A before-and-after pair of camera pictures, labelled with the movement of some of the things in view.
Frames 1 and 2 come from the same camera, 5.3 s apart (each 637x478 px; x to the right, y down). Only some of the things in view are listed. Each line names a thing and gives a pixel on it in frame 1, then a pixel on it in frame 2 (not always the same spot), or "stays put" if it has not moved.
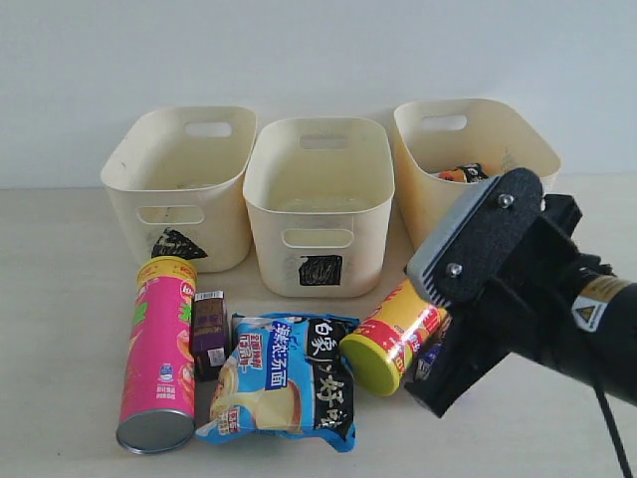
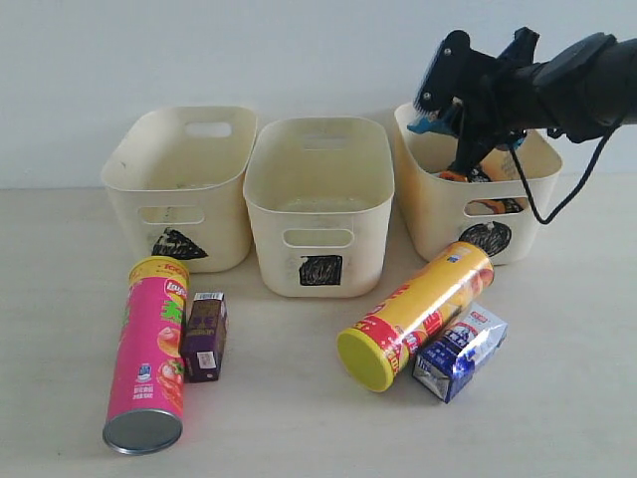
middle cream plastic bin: x=320 y=192 stays put
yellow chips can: x=379 y=351 stays put
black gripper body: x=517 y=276 to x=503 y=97
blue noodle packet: x=285 y=374 to x=446 y=120
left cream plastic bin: x=177 y=184 stays put
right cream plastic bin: x=449 y=150 stays put
